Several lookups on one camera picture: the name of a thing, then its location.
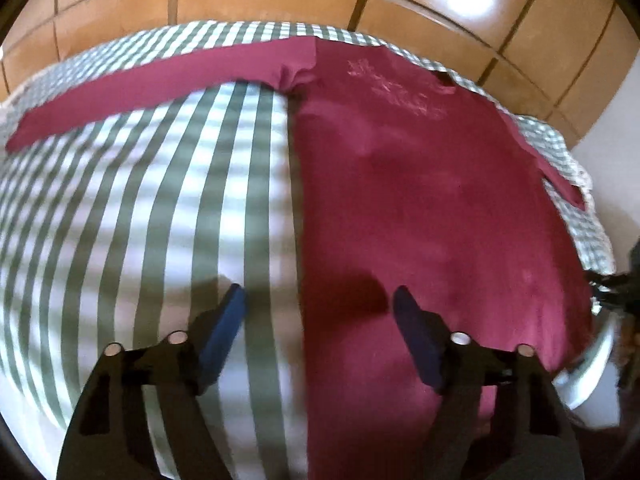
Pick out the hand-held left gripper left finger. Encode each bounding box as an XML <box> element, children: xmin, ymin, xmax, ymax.
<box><xmin>56</xmin><ymin>283</ymin><xmax>247</xmax><ymax>480</ymax></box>

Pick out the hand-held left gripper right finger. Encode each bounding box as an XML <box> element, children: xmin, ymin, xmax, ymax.
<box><xmin>392</xmin><ymin>286</ymin><xmax>586</xmax><ymax>480</ymax></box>

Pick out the green white checkered blanket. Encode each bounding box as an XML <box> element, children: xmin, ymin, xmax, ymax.
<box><xmin>0</xmin><ymin>20</ymin><xmax>617</xmax><ymax>480</ymax></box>

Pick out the maroon long-sleeve shirt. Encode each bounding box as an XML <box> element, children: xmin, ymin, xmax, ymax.
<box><xmin>5</xmin><ymin>37</ymin><xmax>598</xmax><ymax>480</ymax></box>

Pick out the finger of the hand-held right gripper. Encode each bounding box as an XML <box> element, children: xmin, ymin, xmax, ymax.
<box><xmin>587</xmin><ymin>270</ymin><xmax>640</xmax><ymax>313</ymax></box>

